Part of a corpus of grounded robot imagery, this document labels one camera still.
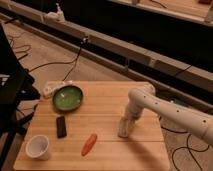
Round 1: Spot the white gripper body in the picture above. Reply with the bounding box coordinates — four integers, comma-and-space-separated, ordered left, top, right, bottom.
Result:
118, 117, 135, 138

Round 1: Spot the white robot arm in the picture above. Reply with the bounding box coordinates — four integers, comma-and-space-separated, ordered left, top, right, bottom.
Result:
118, 83, 213, 147

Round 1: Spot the orange carrot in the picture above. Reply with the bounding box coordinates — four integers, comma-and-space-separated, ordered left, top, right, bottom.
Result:
81, 134, 97, 156

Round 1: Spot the green bowl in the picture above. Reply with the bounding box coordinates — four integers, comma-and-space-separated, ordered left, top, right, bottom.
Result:
52, 86, 83, 112

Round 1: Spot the black rectangular block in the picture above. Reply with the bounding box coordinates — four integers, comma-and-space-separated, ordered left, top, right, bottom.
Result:
56, 116, 67, 138

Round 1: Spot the white power strip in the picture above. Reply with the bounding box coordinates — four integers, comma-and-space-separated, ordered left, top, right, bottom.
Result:
42, 81, 72, 98

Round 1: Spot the white paper cup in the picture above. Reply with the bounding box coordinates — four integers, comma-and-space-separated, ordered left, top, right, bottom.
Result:
25, 135, 51, 160

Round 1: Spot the black chair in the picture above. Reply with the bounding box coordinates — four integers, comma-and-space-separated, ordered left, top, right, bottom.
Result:
0, 24, 40, 171

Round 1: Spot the white object on ledge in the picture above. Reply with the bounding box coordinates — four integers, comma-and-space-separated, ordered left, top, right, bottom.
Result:
44, 4, 65, 22

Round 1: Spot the black coiled cable right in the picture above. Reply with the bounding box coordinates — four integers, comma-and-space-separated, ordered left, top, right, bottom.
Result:
159, 116, 213, 171

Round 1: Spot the black cable on floor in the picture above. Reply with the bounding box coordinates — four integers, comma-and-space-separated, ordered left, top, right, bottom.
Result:
27, 35, 90, 82

